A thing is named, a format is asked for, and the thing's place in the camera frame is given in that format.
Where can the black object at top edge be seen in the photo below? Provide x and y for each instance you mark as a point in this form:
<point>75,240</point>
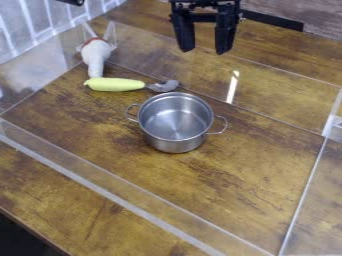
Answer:
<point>73,2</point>

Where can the green handled spoon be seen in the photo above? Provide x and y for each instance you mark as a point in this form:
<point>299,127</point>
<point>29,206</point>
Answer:
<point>122,85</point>

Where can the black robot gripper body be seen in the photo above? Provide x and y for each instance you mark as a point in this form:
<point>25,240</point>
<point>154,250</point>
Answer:
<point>205,10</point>

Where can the white plush mushroom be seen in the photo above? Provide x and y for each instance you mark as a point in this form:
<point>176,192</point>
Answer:
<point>96,52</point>

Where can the silver steel pot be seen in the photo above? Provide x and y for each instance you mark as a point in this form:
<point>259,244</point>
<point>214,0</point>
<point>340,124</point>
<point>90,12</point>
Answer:
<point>176,120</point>

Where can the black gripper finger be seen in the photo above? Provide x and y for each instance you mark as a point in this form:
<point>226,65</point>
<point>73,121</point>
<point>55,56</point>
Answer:
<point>185,31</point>
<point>226,26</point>

